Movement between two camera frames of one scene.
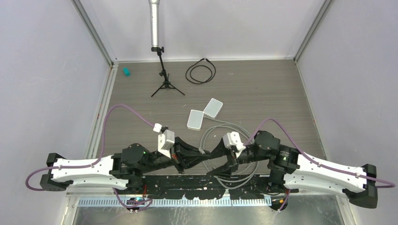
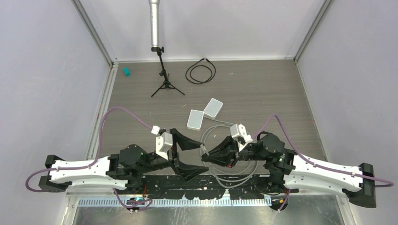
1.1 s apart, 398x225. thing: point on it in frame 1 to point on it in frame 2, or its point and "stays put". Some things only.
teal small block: [126, 71] stays put
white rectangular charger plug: [212, 108] stays put
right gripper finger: [225, 169] to [228, 159]
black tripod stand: [167, 84] stays put
